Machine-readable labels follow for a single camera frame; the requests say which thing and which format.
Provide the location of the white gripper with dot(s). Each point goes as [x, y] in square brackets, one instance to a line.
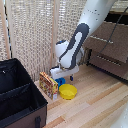
[63, 72]

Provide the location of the blue bowl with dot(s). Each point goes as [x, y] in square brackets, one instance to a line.
[58, 83]

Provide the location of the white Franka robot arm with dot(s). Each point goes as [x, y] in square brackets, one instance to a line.
[78, 40]

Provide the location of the yellow bowl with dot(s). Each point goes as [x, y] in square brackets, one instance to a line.
[68, 91]

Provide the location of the colourful snack box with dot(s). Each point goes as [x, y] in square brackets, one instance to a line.
[48, 85]

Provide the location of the black fabric storage box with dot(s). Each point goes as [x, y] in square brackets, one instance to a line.
[16, 96]

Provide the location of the bamboo screen with wooden posts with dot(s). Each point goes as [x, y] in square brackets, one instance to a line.
[30, 36]

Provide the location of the dark drawer cabinet frame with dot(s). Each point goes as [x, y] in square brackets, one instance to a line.
[121, 15]

